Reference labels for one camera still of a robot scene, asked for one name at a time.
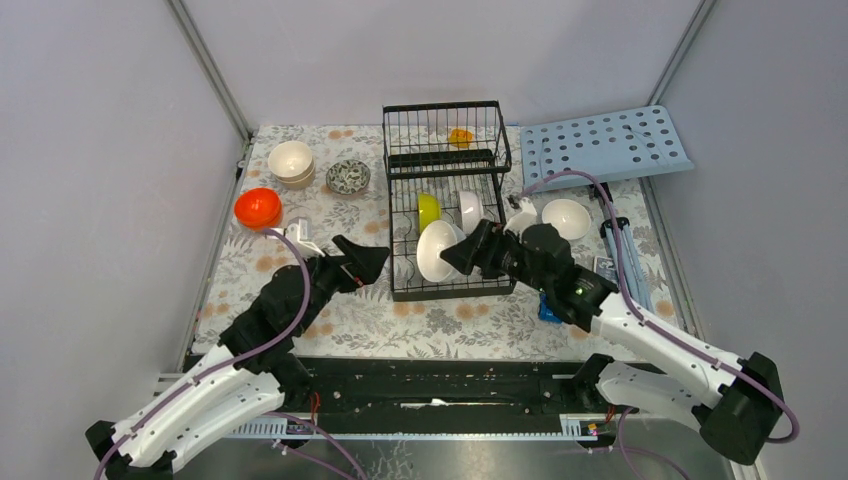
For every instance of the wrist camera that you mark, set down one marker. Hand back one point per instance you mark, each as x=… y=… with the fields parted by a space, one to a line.
x=298 y=232
x=525 y=215

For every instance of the blue toy car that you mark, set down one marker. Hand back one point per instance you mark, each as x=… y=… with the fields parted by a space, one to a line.
x=545 y=314

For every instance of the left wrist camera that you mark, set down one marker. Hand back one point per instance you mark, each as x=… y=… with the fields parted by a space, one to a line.
x=298 y=232

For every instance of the yellow toy block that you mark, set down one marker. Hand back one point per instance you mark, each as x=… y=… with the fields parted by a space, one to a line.
x=460 y=138

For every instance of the blue card deck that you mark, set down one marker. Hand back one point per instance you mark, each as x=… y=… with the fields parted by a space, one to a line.
x=606 y=268

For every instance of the white bowl front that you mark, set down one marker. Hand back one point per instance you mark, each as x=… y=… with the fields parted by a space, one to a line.
x=471 y=210

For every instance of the white bowl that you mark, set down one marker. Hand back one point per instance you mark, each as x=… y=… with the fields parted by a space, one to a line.
x=571 y=220
x=471 y=210
x=435 y=238

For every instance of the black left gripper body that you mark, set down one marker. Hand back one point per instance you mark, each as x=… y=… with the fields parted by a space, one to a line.
x=333 y=276

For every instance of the black wire dish rack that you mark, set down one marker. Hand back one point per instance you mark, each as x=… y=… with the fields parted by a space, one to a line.
x=418 y=158

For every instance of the pink patterned bowl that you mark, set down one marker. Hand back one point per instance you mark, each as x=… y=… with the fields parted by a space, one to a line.
x=348 y=177

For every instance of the beige patterned bowl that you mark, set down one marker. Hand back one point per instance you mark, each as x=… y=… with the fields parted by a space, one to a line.
x=290 y=159

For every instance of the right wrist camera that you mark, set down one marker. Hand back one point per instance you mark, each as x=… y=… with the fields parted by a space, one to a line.
x=525 y=215

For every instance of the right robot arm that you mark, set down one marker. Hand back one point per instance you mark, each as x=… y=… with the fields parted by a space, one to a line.
x=734 y=403

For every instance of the orange bowl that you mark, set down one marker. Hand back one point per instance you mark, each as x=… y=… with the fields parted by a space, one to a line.
x=256 y=204
x=269 y=223

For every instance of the yellow-green bowl in rack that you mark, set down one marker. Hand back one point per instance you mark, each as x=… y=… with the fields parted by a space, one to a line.
x=429 y=210

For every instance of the plain beige bowl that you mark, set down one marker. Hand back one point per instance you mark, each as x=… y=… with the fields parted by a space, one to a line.
x=300 y=181

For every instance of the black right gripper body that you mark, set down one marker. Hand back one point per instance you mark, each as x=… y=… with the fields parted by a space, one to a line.
x=505 y=256

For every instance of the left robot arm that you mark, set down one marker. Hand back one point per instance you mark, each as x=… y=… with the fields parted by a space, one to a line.
x=250 y=372

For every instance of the blue perforated stand tray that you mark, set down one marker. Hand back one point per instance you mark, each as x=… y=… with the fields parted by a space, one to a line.
x=611 y=147

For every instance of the blue tripod legs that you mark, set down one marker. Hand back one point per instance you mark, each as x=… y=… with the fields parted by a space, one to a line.
x=618 y=238

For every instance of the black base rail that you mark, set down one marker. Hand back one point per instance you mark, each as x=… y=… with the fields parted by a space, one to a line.
x=438 y=397

